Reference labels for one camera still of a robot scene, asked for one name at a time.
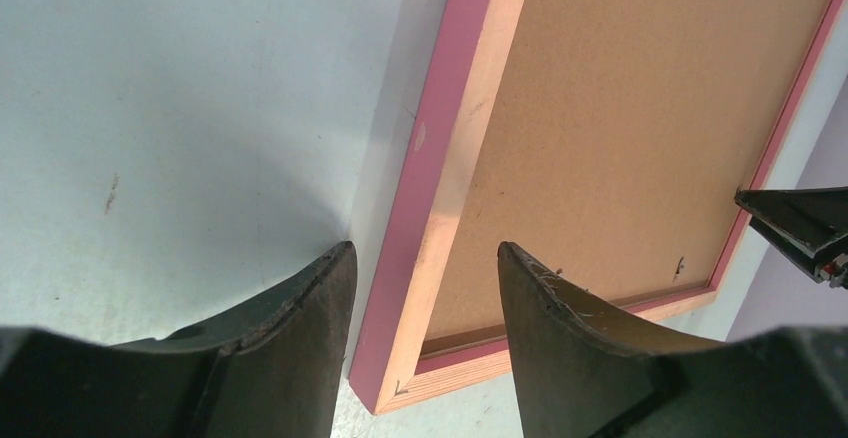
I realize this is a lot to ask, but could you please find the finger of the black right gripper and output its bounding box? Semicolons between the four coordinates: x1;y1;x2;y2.
734;187;847;253
750;218;847;283

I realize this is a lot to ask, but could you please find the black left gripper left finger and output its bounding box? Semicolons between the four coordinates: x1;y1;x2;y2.
1;241;357;437

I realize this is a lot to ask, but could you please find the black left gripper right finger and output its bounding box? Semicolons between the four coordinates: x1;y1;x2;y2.
498;242;847;437

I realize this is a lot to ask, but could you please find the pink wooden picture frame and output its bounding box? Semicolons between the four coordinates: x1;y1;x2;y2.
350;0;847;415

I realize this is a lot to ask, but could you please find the brown cardboard backing board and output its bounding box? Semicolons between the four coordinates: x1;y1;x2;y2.
424;0;843;352

